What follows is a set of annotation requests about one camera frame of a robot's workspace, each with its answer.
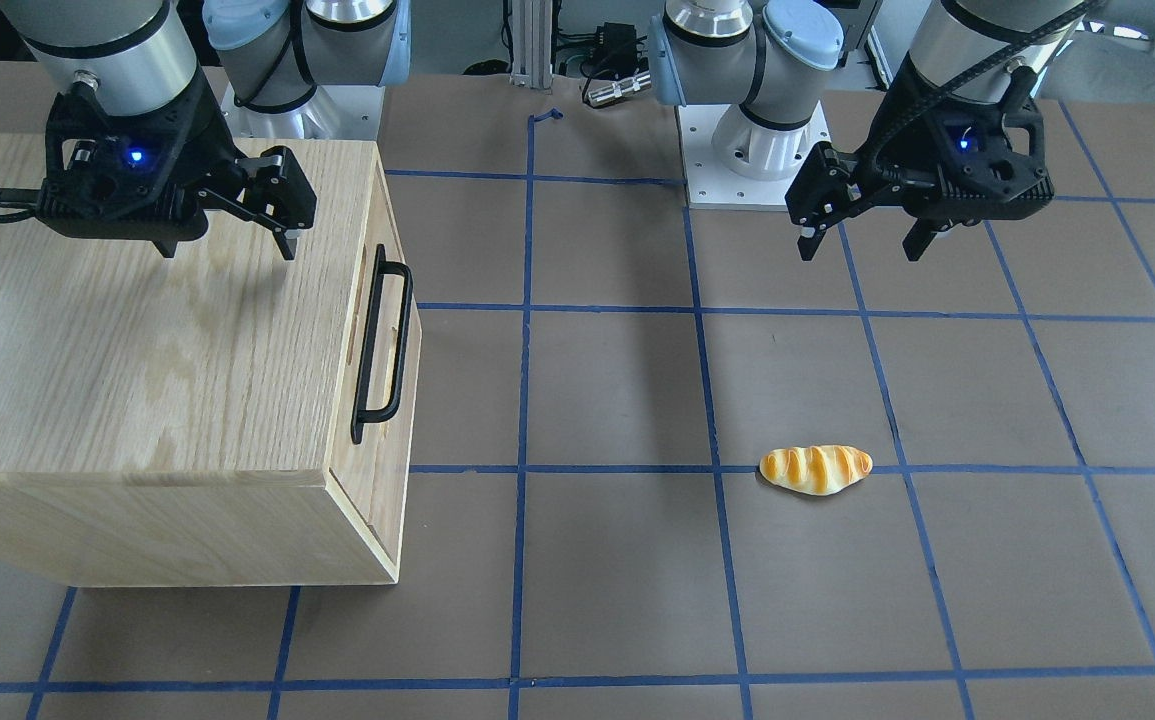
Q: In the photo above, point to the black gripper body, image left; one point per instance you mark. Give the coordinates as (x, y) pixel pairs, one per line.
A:
(199, 138)

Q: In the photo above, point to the grey chair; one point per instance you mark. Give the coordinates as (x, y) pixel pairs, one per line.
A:
(1110, 57)

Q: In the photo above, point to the aluminium profile post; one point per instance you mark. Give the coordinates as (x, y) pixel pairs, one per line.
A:
(531, 35)

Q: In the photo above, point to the black power adapter with cables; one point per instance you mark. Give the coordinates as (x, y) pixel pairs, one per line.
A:
(610, 51)

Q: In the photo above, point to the under gripper black finger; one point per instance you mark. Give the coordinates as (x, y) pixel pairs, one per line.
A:
(167, 248)

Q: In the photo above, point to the silver cylindrical connector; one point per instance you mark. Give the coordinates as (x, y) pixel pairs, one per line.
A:
(617, 90)

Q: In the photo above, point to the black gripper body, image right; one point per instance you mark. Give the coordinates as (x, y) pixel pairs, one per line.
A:
(894, 148)

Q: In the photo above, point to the toy bread loaf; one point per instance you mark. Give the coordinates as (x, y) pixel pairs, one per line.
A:
(819, 470)

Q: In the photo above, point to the wooden drawer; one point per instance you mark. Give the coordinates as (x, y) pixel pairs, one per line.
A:
(373, 427)

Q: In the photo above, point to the light wooden drawer cabinet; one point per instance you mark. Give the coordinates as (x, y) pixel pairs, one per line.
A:
(169, 422)

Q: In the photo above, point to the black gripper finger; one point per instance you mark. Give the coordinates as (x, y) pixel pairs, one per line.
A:
(832, 186)
(921, 236)

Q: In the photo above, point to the black gripper finger cabinet edge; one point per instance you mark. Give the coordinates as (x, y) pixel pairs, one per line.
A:
(270, 190)

